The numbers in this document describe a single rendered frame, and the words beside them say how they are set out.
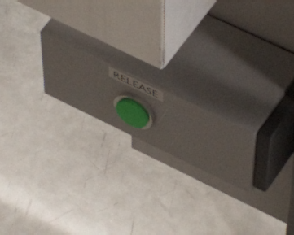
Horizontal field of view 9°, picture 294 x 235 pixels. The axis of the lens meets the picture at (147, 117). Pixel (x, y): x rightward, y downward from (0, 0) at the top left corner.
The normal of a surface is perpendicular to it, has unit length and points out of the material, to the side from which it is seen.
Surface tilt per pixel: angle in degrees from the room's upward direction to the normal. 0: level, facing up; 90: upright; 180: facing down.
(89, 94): 90
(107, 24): 90
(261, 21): 90
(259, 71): 0
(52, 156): 0
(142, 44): 90
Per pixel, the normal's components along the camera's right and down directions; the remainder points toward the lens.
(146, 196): 0.00, -0.61
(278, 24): -0.52, 0.68
